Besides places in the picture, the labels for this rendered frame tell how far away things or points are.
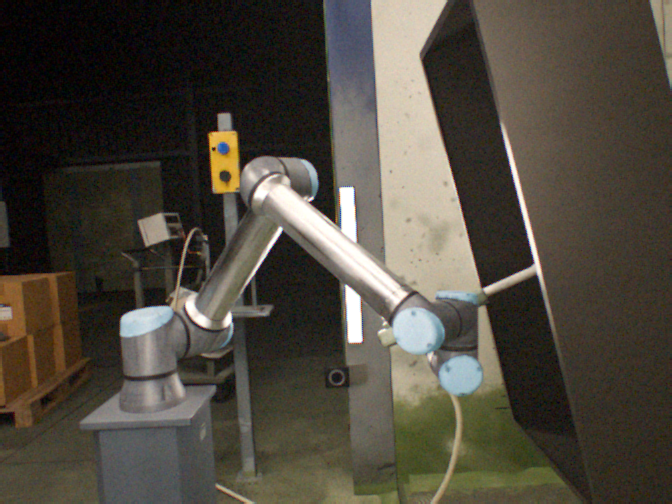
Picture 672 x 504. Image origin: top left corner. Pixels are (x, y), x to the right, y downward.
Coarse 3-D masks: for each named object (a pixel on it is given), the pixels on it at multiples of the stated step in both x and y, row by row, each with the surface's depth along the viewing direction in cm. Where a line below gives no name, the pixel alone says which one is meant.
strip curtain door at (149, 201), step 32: (64, 192) 1121; (96, 192) 1120; (128, 192) 1118; (160, 192) 1117; (64, 224) 1125; (96, 224) 1123; (128, 224) 1122; (64, 256) 1128; (96, 256) 1127; (96, 288) 1131; (128, 288) 1130
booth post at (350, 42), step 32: (352, 0) 221; (352, 32) 221; (352, 64) 222; (352, 96) 223; (352, 128) 223; (352, 160) 224; (384, 256) 226; (384, 320) 227; (352, 352) 228; (384, 352) 228; (384, 384) 229; (352, 416) 230; (384, 416) 229; (352, 448) 230; (384, 448) 230; (384, 480) 231
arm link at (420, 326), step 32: (256, 160) 136; (256, 192) 129; (288, 192) 129; (288, 224) 125; (320, 224) 122; (320, 256) 121; (352, 256) 117; (352, 288) 117; (384, 288) 112; (416, 320) 106; (448, 320) 109; (416, 352) 107
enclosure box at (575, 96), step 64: (448, 0) 127; (512, 0) 112; (576, 0) 112; (640, 0) 112; (448, 64) 171; (512, 64) 112; (576, 64) 112; (640, 64) 112; (448, 128) 172; (512, 128) 113; (576, 128) 113; (640, 128) 113; (512, 192) 173; (576, 192) 114; (640, 192) 114; (512, 256) 175; (576, 256) 115; (640, 256) 115; (512, 320) 176; (576, 320) 116; (640, 320) 115; (512, 384) 177; (576, 384) 116; (640, 384) 116; (576, 448) 152; (640, 448) 117
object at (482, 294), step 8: (520, 272) 151; (528, 272) 150; (536, 272) 150; (504, 280) 151; (512, 280) 150; (520, 280) 150; (480, 288) 150; (488, 288) 151; (496, 288) 150; (504, 288) 151; (480, 296) 149; (488, 296) 151; (480, 304) 150; (384, 336) 150; (392, 336) 150; (384, 344) 150; (392, 344) 151
